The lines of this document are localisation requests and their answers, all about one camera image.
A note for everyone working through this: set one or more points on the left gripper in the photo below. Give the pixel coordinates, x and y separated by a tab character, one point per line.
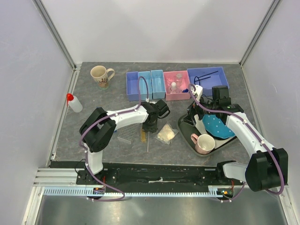
153	129

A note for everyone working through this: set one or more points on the white square plate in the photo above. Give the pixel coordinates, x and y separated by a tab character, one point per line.
218	142

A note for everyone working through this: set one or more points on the large purple bin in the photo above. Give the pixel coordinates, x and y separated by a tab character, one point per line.
217	79

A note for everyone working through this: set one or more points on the left light blue bin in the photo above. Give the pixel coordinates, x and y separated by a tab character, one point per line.
142	85

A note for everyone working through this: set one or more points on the black metal ring stand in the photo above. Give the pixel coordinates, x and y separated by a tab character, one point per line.
198	79

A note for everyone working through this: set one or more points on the right light blue bin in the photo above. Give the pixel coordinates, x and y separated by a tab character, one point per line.
158	84

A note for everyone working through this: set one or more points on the pink bin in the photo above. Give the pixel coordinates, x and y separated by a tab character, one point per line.
169	77

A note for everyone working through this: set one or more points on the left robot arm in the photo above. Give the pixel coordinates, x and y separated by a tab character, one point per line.
98	129

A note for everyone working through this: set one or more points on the glass dropper bottle white bulb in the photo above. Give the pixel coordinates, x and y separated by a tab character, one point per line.
173	89

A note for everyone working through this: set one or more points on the red cap wash bottle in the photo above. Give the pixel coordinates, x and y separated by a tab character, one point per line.
74	103

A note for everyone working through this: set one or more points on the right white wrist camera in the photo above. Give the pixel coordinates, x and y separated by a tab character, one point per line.
197	91

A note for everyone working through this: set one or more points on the small glass stopper bottle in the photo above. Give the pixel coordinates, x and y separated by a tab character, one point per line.
178	79

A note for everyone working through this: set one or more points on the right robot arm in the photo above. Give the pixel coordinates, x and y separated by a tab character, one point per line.
267	167

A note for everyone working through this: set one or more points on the light blue bin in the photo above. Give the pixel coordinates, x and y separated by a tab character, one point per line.
142	85
158	84

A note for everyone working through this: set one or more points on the pink mug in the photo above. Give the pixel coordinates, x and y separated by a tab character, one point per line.
204	144

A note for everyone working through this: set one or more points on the bag of white gloves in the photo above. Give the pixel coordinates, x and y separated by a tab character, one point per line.
166	134

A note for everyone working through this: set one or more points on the brown test tube brush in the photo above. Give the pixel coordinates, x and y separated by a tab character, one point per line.
143	136

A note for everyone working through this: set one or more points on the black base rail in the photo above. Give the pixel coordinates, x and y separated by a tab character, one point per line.
142	178

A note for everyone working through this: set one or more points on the clear test tube rack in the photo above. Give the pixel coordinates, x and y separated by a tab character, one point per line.
127	133

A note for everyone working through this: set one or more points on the dark green tray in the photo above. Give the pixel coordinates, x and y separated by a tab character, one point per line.
187	130

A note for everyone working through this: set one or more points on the blue dotted plate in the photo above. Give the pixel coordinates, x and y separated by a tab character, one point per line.
216	127

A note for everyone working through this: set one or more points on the beige patterned mug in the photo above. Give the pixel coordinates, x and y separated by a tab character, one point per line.
102	76

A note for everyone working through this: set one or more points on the small purple bin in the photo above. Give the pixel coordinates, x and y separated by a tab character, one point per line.
132	91

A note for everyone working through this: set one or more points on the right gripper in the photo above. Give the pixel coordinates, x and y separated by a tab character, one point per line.
195	107

